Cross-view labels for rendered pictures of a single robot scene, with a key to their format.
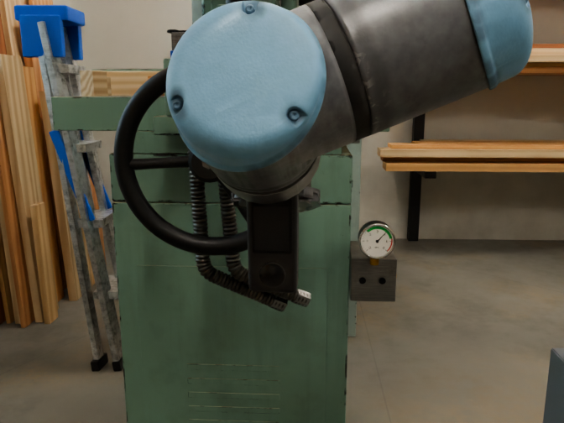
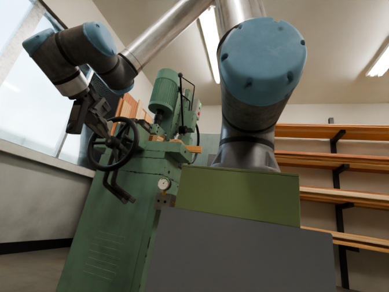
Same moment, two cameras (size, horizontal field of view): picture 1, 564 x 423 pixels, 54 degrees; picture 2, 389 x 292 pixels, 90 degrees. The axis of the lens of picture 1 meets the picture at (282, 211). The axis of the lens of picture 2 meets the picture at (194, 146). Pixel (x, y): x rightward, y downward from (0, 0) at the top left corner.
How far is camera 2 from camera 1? 0.65 m
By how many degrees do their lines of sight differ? 36
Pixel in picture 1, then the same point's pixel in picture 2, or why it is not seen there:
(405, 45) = (68, 31)
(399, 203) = not seen: hidden behind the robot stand
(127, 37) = not seen: hidden behind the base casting
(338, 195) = (160, 171)
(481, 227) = not seen: hidden behind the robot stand
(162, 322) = (94, 211)
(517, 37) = (92, 30)
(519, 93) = (305, 208)
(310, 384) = (134, 248)
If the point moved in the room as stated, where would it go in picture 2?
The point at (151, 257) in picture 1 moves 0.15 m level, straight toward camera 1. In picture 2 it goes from (100, 187) to (86, 183)
